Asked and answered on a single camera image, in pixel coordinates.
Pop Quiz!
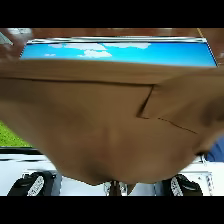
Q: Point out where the brown garment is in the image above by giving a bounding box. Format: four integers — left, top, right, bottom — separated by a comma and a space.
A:
0, 58, 224, 187

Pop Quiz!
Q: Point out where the blue garment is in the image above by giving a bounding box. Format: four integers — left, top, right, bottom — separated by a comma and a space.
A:
204, 138, 224, 163

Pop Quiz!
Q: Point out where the silver frame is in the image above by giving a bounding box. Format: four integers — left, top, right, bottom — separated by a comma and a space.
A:
0, 35, 224, 197

